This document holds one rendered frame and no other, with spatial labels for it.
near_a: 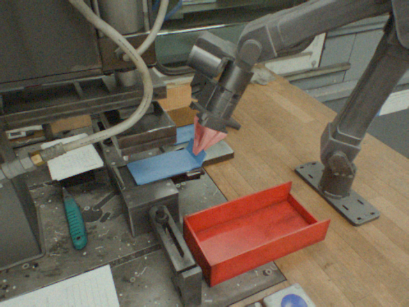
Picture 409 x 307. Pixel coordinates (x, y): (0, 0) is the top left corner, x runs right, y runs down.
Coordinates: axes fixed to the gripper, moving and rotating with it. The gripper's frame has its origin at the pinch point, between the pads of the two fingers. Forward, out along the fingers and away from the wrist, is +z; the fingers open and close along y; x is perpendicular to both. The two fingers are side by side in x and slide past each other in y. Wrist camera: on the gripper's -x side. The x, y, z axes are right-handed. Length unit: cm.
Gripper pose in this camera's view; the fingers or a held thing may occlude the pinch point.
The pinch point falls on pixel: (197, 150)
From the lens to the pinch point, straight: 76.1
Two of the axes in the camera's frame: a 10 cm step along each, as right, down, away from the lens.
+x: 4.5, 5.1, -7.3
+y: -7.7, -1.9, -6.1
